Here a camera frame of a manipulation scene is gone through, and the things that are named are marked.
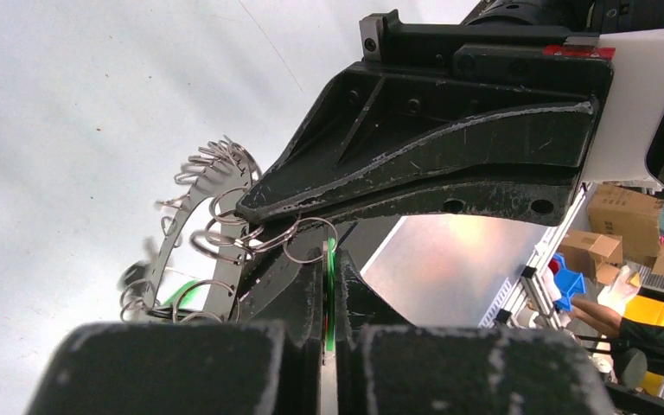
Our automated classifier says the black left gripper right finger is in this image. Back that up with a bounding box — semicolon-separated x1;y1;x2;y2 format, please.
335;250;615;414

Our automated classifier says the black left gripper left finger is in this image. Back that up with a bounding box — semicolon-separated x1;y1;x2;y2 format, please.
27;228;327;414

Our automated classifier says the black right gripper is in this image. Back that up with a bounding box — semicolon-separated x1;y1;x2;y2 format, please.
236;12;614;227

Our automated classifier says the green key tag with key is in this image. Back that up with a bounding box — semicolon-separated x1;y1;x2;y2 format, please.
160;237;339;415

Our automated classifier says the grey perforated metal key ring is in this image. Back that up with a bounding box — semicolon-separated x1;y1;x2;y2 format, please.
118;136;339;325

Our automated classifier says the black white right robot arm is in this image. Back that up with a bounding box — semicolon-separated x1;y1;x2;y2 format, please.
235;1;664;226

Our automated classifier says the cardboard box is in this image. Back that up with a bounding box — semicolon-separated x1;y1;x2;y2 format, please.
587;184;664;257

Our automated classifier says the blue storage bin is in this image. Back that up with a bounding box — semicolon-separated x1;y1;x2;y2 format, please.
548;253;586;312

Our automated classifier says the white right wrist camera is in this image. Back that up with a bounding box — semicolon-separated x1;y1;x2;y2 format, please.
582;29;664;184

